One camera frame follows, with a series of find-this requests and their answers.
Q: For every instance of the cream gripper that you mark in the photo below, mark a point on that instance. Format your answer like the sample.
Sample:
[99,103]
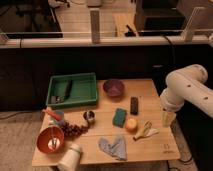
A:
[168,118]

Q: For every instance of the green sponge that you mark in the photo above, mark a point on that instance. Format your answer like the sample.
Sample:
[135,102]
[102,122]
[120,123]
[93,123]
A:
[119,117]

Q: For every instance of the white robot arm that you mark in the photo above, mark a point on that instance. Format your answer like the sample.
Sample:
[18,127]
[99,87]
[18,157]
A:
[186,84]

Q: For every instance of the green plastic tray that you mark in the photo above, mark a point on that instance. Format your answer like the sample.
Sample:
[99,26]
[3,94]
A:
[83,93]

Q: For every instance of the black marker in tray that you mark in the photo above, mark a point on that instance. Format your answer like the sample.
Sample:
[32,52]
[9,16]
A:
[68,89]

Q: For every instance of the banana peel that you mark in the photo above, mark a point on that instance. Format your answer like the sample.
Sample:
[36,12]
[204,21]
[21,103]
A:
[146,131]

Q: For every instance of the orange fruit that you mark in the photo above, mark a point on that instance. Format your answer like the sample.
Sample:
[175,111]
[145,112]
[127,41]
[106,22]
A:
[131,124]

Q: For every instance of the blue grey cloth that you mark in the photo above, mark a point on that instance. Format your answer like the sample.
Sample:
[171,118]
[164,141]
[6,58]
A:
[117,149]

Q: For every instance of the purple bowl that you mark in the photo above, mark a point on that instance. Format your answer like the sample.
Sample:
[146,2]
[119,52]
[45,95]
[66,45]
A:
[113,87]

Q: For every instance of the small metal cup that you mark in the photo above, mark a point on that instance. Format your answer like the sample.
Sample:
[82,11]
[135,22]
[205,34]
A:
[89,116]

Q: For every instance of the black stapler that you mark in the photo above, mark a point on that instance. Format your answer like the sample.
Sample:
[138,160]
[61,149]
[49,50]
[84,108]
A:
[130,32]

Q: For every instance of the bunch of dark grapes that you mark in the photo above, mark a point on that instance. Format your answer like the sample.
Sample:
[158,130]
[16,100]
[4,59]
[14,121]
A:
[73,130]

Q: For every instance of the black box on desk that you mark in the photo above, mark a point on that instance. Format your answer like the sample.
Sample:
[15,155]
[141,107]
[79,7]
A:
[158,15]

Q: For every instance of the white cup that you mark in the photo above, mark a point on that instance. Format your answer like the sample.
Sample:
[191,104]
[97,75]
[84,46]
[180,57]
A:
[70,160]

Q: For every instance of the blue mug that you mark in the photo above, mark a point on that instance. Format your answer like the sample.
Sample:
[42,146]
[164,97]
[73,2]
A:
[61,113]

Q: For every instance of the small metal clip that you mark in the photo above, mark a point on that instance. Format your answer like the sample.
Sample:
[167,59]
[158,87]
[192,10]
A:
[57,99]

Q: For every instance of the white spoon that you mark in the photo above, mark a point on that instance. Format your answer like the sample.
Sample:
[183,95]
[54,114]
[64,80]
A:
[54,141]

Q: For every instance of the red bowl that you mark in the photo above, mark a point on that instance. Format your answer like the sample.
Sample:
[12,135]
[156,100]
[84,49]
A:
[44,137]

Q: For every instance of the red handled tool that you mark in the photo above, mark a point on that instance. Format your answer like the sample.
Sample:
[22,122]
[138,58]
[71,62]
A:
[52,114]

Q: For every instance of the grey divider post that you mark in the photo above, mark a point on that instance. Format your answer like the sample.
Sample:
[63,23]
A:
[95,25]

